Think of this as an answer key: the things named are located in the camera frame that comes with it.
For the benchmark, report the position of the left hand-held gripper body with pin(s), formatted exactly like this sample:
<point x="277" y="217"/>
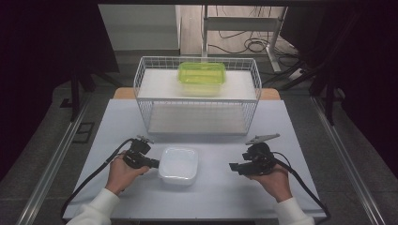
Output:
<point x="136" y="156"/>

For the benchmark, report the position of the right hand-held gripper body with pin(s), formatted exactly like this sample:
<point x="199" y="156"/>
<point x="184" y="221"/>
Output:
<point x="259" y="159"/>

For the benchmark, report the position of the person's left hand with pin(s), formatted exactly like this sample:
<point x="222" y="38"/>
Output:
<point x="122" y="175"/>

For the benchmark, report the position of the person's right hand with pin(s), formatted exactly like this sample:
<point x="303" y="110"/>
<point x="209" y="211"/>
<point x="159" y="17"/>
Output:
<point x="275" y="184"/>

